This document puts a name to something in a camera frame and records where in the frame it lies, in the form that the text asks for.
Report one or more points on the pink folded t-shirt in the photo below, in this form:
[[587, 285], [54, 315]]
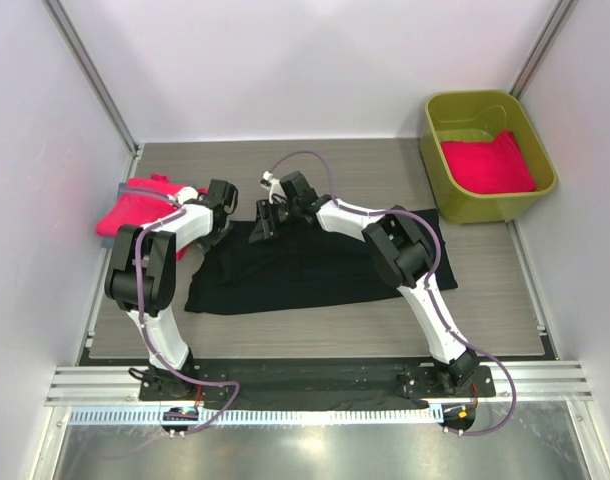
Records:
[[149, 201]]

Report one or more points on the slotted cable duct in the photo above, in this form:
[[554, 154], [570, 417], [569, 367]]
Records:
[[184, 416]]

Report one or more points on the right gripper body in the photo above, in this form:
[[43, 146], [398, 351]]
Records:
[[294, 209]]

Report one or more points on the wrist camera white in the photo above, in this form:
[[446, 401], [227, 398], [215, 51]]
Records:
[[273, 186], [186, 195]]

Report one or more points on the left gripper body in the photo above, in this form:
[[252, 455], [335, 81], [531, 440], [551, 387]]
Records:
[[227, 226]]

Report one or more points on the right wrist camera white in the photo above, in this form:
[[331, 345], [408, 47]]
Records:
[[273, 186]]

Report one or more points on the black t-shirt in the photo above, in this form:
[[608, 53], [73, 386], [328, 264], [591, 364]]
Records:
[[303, 268]]

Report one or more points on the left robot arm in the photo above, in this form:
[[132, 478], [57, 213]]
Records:
[[141, 276]]

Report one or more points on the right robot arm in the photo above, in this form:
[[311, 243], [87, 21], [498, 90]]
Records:
[[405, 252]]

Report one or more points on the aluminium frame rail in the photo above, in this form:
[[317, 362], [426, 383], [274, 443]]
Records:
[[552, 380]]

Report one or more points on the pink t-shirt in bin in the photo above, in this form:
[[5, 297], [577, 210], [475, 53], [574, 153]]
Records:
[[489, 168]]

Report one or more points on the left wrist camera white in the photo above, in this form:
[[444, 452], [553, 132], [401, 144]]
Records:
[[186, 195]]

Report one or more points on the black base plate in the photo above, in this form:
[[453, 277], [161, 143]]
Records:
[[342, 384]]

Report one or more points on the olive green plastic bin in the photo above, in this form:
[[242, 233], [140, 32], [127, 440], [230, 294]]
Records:
[[479, 116]]

